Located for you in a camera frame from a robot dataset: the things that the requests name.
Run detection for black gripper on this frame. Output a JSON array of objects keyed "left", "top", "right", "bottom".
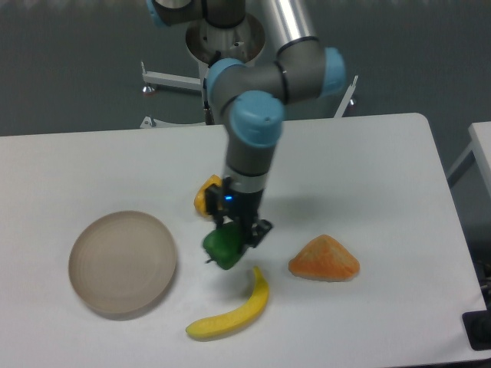
[{"left": 204, "top": 176, "right": 273, "bottom": 255}]

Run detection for beige round plate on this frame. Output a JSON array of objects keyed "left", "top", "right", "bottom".
[{"left": 68, "top": 211, "right": 178, "bottom": 320}]

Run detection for orange triangular toy fruit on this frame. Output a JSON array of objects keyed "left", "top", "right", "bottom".
[{"left": 288, "top": 235, "right": 361, "bottom": 282}]

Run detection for white side table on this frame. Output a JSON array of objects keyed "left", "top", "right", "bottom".
[{"left": 446, "top": 121, "right": 491, "bottom": 194}]

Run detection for yellow toy bell pepper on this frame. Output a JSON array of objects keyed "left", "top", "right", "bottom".
[{"left": 193, "top": 174, "right": 222, "bottom": 220}]

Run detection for black device at edge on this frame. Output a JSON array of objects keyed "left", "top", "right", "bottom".
[{"left": 462, "top": 310, "right": 490, "bottom": 351}]

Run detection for yellow toy banana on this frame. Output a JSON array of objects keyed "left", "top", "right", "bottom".
[{"left": 185, "top": 266, "right": 269, "bottom": 340}]

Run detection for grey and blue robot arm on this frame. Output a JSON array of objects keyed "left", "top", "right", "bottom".
[{"left": 147, "top": 1, "right": 346, "bottom": 262}]

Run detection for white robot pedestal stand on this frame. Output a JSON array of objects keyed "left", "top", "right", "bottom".
[{"left": 142, "top": 13, "right": 356, "bottom": 125}]

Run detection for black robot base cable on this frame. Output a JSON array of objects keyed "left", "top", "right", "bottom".
[{"left": 202, "top": 49, "right": 222, "bottom": 126}]

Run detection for green toy bell pepper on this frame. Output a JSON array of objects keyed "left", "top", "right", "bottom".
[{"left": 203, "top": 222, "right": 243, "bottom": 270}]

